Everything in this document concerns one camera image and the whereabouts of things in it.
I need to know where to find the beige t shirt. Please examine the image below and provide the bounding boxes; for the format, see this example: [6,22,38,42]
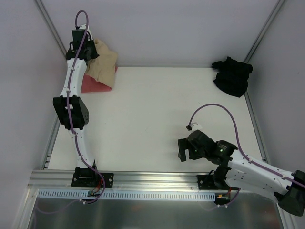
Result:
[85,39,118,89]

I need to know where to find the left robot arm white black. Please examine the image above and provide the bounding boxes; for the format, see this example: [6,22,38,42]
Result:
[53,26,99,187]

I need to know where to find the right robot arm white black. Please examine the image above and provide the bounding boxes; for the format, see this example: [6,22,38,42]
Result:
[178,130,305,217]

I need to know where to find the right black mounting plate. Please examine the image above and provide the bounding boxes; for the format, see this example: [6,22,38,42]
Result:
[197,175,217,190]

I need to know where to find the black mounting plate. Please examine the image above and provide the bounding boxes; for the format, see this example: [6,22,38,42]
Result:
[71,169,114,188]
[197,175,217,190]

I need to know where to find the folded pink t shirt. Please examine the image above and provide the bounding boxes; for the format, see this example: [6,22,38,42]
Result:
[81,65,118,93]

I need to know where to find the black t shirt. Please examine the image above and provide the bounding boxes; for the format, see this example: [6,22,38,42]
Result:
[212,56,253,98]

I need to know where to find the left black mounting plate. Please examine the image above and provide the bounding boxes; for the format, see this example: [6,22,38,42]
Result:
[71,169,114,188]

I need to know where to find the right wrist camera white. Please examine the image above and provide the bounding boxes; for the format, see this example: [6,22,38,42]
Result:
[186,123,202,131]

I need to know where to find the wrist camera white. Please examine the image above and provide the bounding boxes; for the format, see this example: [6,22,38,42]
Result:
[186,123,202,131]
[80,24,94,41]

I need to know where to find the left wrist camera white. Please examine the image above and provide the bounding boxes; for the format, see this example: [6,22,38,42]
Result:
[80,24,94,41]

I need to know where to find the left aluminium frame post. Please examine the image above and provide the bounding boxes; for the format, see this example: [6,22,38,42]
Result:
[33,0,67,68]

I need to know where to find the aluminium frame post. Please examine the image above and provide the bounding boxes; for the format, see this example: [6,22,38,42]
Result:
[244,0,287,63]
[33,0,67,68]

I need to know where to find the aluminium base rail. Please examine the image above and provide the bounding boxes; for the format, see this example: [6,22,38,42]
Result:
[27,169,206,192]

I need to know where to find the right aluminium frame post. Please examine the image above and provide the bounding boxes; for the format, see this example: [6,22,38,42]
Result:
[244,0,287,63]

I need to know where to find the white slotted cable duct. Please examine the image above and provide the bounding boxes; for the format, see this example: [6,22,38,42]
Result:
[38,189,216,202]

